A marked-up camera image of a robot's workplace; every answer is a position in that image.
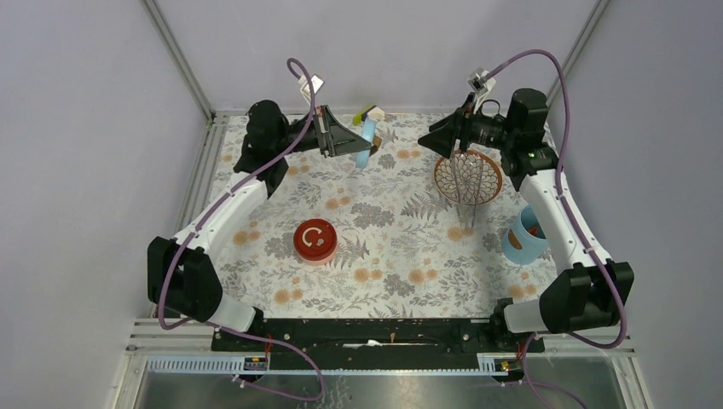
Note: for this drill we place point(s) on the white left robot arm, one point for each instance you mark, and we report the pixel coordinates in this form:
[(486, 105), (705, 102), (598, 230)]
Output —
[(181, 275)]

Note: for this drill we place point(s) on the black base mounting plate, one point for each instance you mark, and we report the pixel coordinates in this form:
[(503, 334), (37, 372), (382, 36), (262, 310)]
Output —
[(379, 344)]

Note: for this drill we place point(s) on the floral patterned tablecloth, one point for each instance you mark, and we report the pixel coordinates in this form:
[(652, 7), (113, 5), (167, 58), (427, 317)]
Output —
[(401, 249)]

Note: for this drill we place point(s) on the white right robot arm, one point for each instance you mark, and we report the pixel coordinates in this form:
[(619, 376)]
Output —
[(587, 299)]

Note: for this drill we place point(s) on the patterned ceramic plate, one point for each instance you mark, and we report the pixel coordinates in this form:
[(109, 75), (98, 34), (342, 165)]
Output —
[(492, 179)]

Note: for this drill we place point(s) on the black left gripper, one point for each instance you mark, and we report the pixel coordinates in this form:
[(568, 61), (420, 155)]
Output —
[(337, 140)]

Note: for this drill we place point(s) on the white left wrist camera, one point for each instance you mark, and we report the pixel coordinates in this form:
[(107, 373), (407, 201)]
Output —
[(307, 89)]

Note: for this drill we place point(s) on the clear plastic tongs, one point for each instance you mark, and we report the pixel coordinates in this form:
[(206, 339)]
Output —
[(467, 176)]

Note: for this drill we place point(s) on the small toy house block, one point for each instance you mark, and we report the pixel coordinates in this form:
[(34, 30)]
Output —
[(372, 112)]

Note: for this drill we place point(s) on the red round lid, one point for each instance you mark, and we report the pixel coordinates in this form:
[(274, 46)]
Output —
[(315, 237)]

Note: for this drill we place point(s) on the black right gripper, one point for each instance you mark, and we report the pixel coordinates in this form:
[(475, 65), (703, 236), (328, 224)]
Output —
[(443, 134)]

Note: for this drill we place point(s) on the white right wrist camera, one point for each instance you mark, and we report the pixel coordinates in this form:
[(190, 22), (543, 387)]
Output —
[(481, 85)]

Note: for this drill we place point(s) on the light blue cup container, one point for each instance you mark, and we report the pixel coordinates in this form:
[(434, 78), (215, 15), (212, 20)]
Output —
[(517, 245)]

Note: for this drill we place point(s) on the light blue round lid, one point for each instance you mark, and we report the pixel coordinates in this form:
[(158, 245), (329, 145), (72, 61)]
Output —
[(367, 134)]

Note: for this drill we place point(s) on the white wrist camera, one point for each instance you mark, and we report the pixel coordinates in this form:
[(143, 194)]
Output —
[(481, 85), (307, 89)]

